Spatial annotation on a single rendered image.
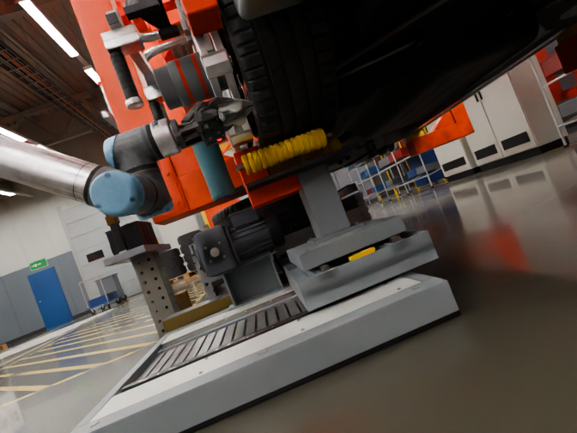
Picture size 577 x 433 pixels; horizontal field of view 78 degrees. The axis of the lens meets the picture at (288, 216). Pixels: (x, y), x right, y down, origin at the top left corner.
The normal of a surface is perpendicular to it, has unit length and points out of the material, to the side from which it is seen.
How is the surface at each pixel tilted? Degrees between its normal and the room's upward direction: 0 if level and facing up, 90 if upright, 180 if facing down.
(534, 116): 90
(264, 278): 90
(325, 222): 90
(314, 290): 90
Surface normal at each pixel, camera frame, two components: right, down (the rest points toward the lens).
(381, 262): 0.08, -0.06
